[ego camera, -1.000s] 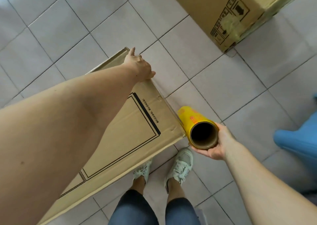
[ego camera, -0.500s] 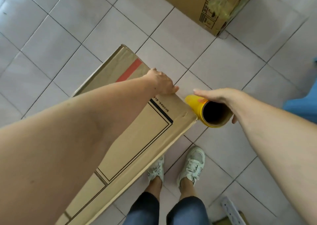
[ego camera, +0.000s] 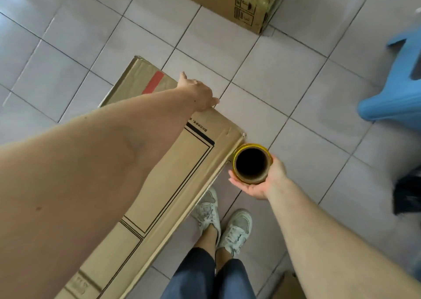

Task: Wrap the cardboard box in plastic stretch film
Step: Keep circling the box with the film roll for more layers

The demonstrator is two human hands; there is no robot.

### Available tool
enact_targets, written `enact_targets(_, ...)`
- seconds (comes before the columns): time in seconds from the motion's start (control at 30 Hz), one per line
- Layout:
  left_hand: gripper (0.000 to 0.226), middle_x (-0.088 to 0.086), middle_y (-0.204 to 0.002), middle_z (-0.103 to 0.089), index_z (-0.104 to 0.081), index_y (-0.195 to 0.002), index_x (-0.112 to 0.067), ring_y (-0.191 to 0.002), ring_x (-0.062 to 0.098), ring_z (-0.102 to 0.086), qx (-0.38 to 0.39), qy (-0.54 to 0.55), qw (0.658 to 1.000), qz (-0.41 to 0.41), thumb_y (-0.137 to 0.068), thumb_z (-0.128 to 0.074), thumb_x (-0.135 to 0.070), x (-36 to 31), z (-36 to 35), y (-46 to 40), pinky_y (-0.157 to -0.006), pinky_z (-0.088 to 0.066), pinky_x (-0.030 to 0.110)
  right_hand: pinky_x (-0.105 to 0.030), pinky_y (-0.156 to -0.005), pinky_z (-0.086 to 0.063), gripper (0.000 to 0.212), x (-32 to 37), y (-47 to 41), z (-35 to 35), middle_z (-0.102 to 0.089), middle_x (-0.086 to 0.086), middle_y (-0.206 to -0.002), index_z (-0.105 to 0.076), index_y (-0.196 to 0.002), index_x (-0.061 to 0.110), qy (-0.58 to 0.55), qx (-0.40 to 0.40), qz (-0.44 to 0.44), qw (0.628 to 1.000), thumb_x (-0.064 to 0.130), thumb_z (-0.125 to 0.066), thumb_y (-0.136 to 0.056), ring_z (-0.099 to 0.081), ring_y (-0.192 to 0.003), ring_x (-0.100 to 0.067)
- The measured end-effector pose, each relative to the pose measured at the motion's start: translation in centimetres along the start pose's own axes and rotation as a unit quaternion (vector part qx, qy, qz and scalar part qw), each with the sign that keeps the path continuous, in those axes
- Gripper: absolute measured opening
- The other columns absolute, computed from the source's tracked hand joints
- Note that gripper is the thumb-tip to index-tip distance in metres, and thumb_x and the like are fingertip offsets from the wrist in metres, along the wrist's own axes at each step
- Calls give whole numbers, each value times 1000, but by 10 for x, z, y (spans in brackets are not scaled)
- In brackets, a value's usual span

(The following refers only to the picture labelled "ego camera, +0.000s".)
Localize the person's right hand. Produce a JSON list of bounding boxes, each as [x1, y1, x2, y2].
[[228, 156, 287, 200]]

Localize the person's left hand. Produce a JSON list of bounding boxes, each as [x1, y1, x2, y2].
[[177, 71, 220, 112]]

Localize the yellow packing tape roll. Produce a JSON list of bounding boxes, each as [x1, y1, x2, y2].
[[232, 143, 274, 185]]

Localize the person's left forearm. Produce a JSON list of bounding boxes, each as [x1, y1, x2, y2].
[[0, 87, 198, 299]]

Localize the person's right forearm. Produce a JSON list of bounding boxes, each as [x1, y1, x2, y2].
[[265, 176, 421, 299]]

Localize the person's right white sneaker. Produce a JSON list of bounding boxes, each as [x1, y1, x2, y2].
[[217, 209, 253, 258]]

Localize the person's white sneaker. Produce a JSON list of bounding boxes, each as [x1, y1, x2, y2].
[[191, 187, 221, 245], [217, 209, 253, 258]]

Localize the person's left white sneaker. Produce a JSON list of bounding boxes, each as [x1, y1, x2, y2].
[[191, 187, 221, 245]]

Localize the person's left leg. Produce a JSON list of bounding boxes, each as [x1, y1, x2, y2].
[[193, 224, 219, 254]]

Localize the person's leg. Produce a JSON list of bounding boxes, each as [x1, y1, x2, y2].
[[193, 224, 219, 254], [215, 247, 235, 271]]

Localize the person's right leg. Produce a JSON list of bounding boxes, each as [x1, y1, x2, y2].
[[215, 247, 235, 271]]

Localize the blue denim jeans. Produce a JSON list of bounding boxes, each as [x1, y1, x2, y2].
[[161, 247, 256, 299]]

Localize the black plastic bag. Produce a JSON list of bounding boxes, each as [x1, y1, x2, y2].
[[393, 169, 421, 216]]

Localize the blue plastic stool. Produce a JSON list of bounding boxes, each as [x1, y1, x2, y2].
[[357, 26, 421, 132]]

